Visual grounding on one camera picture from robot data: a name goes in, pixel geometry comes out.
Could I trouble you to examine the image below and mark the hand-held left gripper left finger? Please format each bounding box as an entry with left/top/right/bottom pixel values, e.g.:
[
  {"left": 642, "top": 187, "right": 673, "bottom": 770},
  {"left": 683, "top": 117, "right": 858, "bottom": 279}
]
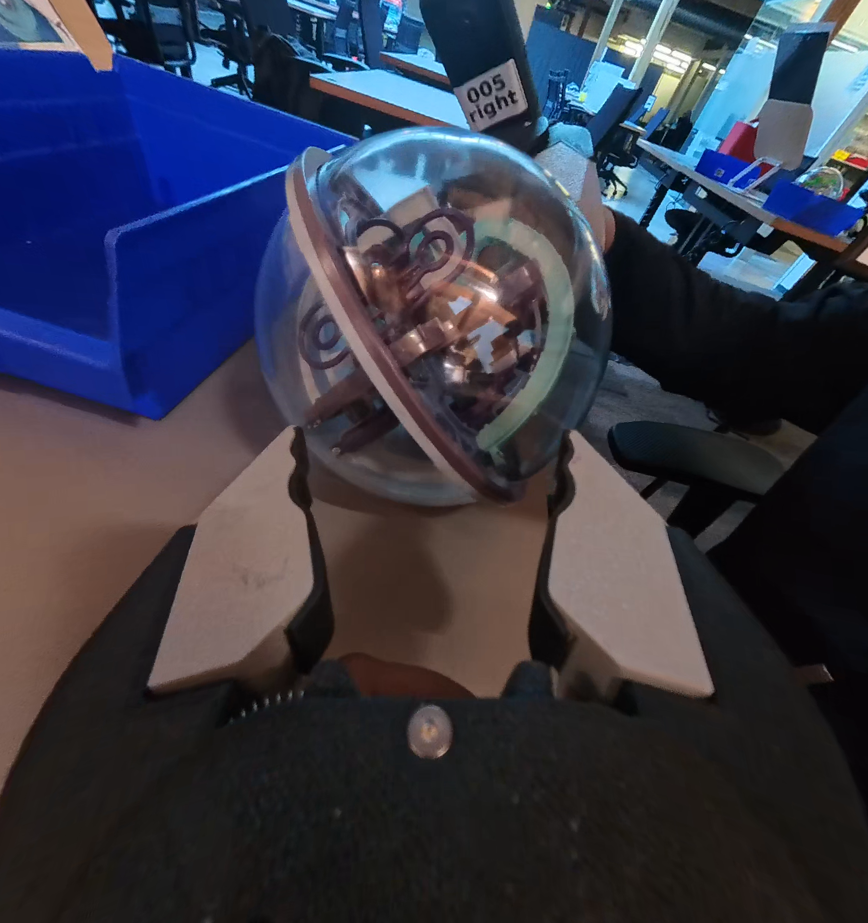
[{"left": 147, "top": 425, "right": 335, "bottom": 695}]

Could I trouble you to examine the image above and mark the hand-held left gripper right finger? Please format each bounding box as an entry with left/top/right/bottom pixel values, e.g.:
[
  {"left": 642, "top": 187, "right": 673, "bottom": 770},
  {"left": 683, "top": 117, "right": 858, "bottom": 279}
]
[{"left": 526, "top": 435, "right": 716, "bottom": 699}]

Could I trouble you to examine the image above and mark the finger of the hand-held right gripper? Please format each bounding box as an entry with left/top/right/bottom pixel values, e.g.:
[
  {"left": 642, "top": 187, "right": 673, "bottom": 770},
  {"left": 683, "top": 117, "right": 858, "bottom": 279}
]
[{"left": 533, "top": 121, "right": 609, "bottom": 249}]

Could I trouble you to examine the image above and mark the clear plastic maze ball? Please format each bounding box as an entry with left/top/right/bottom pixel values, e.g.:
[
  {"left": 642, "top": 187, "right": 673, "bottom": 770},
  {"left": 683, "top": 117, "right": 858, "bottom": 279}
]
[
  {"left": 253, "top": 126, "right": 614, "bottom": 509},
  {"left": 796, "top": 166, "right": 847, "bottom": 199}
]

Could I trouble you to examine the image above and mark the person's right forearm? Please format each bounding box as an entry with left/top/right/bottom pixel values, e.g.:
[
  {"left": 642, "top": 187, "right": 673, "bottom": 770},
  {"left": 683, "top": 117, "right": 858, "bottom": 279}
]
[{"left": 603, "top": 212, "right": 868, "bottom": 434}]

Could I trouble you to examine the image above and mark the person's left hand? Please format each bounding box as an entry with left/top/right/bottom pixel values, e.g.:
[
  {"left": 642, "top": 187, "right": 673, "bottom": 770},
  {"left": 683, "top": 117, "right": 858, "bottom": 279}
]
[{"left": 341, "top": 651, "right": 474, "bottom": 699}]

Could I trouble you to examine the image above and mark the white office desk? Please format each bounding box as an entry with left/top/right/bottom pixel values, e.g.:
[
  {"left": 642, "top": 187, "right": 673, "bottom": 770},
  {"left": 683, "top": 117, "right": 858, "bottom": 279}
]
[
  {"left": 310, "top": 68, "right": 471, "bottom": 134},
  {"left": 636, "top": 137, "right": 868, "bottom": 282}
]

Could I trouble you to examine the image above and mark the small blue storage bin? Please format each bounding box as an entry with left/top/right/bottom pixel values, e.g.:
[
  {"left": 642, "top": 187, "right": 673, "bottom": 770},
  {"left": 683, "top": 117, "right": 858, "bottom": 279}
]
[
  {"left": 695, "top": 148, "right": 754, "bottom": 181},
  {"left": 762, "top": 179, "right": 866, "bottom": 237}
]

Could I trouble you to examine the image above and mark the red box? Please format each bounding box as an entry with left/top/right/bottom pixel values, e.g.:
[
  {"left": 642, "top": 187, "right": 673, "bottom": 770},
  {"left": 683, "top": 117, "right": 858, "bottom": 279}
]
[{"left": 718, "top": 119, "right": 765, "bottom": 156}]

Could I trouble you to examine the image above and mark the person's black clothing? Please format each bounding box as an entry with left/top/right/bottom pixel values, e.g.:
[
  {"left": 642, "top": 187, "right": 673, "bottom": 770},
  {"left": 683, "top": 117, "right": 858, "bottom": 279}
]
[{"left": 665, "top": 361, "right": 868, "bottom": 866}]

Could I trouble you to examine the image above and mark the brown cardboard board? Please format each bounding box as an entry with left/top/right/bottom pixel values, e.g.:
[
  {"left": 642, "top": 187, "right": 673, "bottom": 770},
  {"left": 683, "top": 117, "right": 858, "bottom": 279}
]
[{"left": 48, "top": 0, "right": 115, "bottom": 73}]

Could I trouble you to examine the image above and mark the large blue plastic bin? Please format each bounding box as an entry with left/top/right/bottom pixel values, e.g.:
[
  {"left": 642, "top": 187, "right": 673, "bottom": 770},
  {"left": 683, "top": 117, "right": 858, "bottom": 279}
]
[{"left": 0, "top": 45, "right": 359, "bottom": 421}]

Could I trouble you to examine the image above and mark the printed instruction sheet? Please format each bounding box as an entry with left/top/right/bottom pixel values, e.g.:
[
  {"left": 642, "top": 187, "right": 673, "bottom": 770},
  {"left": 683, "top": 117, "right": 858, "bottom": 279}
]
[{"left": 0, "top": 0, "right": 81, "bottom": 51}]

